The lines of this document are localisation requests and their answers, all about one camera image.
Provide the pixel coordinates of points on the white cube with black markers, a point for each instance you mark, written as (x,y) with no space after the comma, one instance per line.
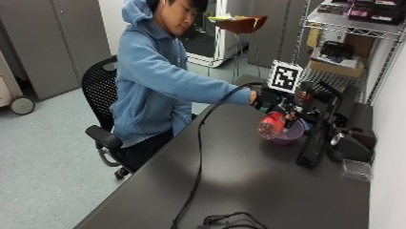
(284,76)

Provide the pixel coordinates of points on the grey cabinet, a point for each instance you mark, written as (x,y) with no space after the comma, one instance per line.
(55,41)

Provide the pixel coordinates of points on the black bag on shelf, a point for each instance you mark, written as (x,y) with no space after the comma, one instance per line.
(337,51)

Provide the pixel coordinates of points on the person in blue hoodie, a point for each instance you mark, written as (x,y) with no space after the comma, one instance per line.
(152,79)

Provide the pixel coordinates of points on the red plastic cup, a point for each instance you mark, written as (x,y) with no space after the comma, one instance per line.
(272,125)

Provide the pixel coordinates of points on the brown bar stool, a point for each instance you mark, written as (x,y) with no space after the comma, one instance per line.
(242,25)

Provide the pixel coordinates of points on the black mesh office chair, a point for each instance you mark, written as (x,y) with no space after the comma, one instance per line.
(102,95)

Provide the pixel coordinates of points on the cardboard box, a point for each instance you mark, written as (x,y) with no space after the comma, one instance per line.
(336,65)

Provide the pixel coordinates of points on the purple plastic bowl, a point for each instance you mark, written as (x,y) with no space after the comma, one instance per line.
(292,135)

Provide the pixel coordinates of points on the clear plastic box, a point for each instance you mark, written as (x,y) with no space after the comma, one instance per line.
(357,169)

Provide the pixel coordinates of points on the white wheeled cart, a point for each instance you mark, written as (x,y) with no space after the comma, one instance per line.
(13,89)

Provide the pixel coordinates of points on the black computer speaker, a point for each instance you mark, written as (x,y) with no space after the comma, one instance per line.
(349,144)

